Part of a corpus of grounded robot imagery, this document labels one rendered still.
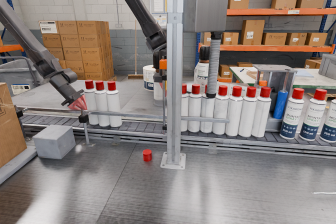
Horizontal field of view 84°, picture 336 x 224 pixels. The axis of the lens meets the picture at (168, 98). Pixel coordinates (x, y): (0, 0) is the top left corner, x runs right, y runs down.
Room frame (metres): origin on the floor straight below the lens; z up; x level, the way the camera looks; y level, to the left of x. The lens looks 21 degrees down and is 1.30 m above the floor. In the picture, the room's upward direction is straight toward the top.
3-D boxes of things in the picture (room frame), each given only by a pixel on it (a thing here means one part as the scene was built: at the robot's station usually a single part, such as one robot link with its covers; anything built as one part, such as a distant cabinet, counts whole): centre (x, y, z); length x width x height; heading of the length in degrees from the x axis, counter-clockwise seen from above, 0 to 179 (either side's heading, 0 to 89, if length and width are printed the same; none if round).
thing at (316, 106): (0.65, -0.56, 0.98); 0.05 x 0.05 x 0.20
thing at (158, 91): (1.01, 0.04, 1.03); 0.09 x 0.09 x 0.30
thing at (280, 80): (0.76, -0.43, 1.01); 0.14 x 0.13 x 0.26; 82
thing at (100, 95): (0.76, 0.29, 0.98); 0.05 x 0.05 x 0.20
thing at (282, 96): (0.71, -0.46, 0.98); 0.03 x 0.03 x 0.16
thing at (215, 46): (0.60, -0.15, 1.18); 0.04 x 0.04 x 0.21
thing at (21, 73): (2.69, 2.02, 0.48); 0.89 x 0.63 x 0.96; 12
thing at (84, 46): (4.23, 1.91, 0.70); 1.20 x 0.82 x 1.39; 89
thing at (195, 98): (0.71, -0.11, 0.98); 0.05 x 0.05 x 0.20
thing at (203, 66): (1.29, -0.25, 1.04); 0.09 x 0.09 x 0.29
